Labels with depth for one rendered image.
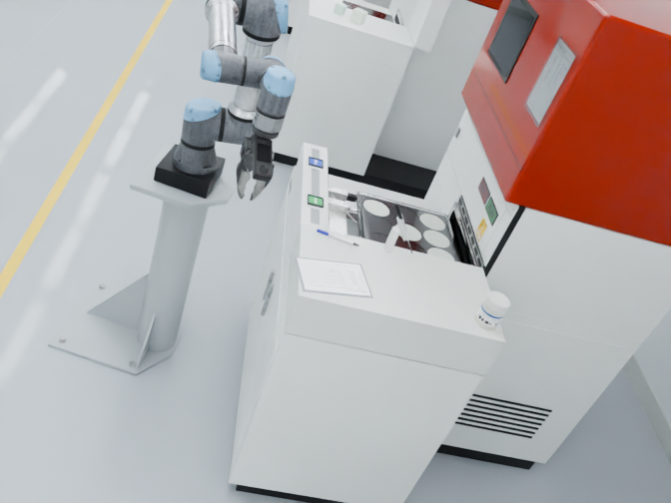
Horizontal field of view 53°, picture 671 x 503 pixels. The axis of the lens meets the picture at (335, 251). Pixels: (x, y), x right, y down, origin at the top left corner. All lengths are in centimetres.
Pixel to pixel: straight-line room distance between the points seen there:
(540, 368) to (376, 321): 93
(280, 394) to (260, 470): 39
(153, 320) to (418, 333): 120
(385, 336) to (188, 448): 100
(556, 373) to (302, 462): 101
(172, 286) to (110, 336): 41
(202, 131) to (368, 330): 87
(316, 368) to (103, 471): 89
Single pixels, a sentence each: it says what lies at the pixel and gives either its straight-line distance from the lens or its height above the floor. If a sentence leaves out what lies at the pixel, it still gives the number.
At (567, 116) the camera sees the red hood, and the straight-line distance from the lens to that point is 206.
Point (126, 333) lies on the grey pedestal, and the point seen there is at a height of 1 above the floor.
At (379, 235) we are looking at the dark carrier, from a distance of 234.
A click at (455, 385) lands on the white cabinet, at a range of 214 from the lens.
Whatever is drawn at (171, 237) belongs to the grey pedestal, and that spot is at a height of 61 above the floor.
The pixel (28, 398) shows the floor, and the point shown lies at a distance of 274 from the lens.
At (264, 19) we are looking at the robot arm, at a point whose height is 146.
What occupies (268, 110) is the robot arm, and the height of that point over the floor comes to 141.
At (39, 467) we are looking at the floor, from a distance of 257.
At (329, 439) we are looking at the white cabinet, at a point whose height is 40.
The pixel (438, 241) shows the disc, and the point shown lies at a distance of 245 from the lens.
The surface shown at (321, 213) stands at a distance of 222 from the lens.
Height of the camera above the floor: 213
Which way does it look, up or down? 34 degrees down
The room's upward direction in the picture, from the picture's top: 21 degrees clockwise
